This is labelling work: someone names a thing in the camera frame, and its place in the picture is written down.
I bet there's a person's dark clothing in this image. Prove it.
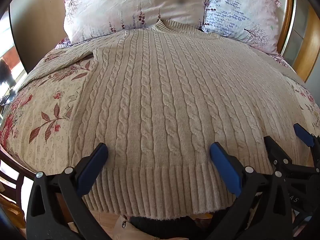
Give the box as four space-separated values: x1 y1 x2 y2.
110 214 213 240

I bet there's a dark wooden chair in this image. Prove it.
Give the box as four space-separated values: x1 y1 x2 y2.
0 149 34 198

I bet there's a beige cable-knit sweater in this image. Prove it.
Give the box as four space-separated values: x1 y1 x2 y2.
69 19 313 218

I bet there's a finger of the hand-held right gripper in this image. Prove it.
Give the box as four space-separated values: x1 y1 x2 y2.
294 123 320 165
264 135 320 174

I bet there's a white blue-flowered pillow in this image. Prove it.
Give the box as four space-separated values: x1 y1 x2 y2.
201 0 282 55

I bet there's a floral quilted bed cover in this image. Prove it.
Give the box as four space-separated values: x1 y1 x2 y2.
0 36 320 175

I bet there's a wooden headboard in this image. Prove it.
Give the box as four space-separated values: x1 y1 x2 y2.
276 0 320 82

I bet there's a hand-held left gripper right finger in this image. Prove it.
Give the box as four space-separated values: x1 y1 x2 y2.
207 142 293 240

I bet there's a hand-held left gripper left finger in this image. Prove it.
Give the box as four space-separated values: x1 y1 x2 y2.
26 142 109 240

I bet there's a pink floral pillow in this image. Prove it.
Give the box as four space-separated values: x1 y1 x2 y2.
60 0 212 44

